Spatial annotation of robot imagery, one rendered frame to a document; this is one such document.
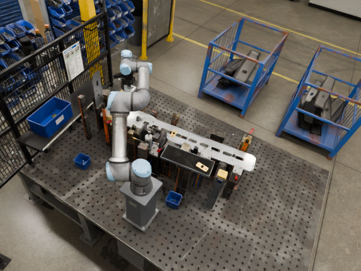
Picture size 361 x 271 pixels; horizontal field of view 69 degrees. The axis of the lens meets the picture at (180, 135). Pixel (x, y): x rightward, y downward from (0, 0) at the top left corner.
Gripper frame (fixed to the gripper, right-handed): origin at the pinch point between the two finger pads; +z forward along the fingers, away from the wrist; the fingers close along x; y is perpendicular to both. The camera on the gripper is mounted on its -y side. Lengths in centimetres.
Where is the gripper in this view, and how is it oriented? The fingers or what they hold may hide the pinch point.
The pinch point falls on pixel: (124, 90)
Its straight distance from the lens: 220.2
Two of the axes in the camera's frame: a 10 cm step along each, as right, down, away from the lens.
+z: -1.3, 6.8, 7.2
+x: 3.6, -6.5, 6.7
